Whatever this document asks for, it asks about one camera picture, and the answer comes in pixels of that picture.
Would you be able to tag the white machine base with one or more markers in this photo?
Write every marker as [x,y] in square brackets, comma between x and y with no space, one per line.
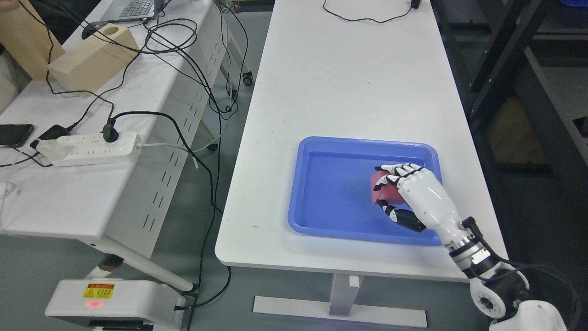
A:
[118,305]

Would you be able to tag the tall wooden block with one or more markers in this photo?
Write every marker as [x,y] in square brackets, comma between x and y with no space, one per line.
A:
[27,39]

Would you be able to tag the white table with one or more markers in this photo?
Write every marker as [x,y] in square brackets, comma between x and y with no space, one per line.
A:
[347,69]

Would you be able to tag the white power strip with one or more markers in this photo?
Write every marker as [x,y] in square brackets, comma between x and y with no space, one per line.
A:
[77,150]

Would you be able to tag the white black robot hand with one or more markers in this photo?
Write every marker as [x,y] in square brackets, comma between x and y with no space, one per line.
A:
[431,206]

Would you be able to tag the blue plastic tray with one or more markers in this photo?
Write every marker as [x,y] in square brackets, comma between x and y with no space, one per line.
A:
[332,193]

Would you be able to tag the black right metal shelf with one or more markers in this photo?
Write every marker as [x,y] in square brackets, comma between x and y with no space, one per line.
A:
[521,72]

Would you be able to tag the wooden box with hole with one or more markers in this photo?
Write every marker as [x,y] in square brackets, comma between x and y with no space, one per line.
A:
[95,60]

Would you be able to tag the black smartphone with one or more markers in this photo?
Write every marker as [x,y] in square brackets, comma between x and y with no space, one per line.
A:
[15,135]

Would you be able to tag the grey laptop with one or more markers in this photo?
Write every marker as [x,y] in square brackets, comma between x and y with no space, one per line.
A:
[132,10]

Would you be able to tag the pink foam block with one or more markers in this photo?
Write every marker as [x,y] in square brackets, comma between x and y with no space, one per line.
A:
[388,192]

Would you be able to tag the black plug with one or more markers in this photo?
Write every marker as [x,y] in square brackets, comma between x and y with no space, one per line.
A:
[109,133]

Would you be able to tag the white side desk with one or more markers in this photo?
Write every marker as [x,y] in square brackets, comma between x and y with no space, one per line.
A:
[119,207]

